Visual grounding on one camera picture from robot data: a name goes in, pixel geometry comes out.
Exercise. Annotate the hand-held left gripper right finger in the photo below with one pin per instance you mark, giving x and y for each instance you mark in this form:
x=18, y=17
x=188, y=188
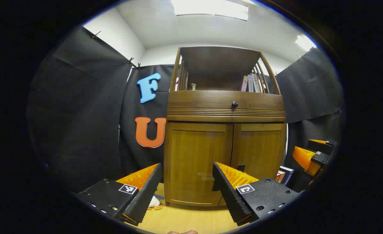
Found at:
x=228, y=195

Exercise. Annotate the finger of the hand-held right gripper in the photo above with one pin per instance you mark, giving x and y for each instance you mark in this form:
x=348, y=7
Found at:
x=323, y=146
x=303, y=157

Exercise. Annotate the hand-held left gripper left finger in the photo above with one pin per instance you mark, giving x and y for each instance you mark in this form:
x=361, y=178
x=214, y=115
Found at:
x=146, y=195

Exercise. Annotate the wooden shoe cabinet door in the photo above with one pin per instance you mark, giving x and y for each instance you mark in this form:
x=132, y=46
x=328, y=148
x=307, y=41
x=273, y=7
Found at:
x=191, y=152
x=259, y=146

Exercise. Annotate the wooden double-door shoe cabinet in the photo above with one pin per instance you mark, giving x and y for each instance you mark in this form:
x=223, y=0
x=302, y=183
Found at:
x=210, y=110

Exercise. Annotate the wooden cabinet drawer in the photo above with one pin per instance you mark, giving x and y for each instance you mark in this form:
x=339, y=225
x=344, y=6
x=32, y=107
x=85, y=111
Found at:
x=194, y=100

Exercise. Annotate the penguin plush toy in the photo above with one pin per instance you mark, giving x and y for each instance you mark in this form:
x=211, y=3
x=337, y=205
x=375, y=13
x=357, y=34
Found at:
x=154, y=201

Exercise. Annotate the dark blue book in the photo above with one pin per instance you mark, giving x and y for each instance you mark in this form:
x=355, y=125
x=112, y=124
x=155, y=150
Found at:
x=287, y=175

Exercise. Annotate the red book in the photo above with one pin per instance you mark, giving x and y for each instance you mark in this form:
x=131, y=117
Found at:
x=279, y=176

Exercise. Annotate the black round drawer knob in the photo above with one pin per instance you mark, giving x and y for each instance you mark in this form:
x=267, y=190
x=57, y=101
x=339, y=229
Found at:
x=234, y=104

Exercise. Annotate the pale upright book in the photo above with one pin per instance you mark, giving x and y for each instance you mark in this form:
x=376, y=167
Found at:
x=256, y=83

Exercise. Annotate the grey upright book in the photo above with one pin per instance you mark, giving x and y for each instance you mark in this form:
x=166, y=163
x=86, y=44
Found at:
x=250, y=83

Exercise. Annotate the pink upright book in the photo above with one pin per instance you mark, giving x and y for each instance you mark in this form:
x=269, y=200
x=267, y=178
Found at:
x=244, y=83

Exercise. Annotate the black backdrop cloth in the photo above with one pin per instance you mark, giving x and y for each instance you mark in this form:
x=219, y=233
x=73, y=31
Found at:
x=81, y=113

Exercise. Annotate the small ceiling light panel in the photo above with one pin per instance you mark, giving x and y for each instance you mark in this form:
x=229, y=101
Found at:
x=305, y=42

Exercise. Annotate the large ceiling light panel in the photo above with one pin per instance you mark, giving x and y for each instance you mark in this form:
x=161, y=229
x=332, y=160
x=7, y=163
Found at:
x=210, y=8

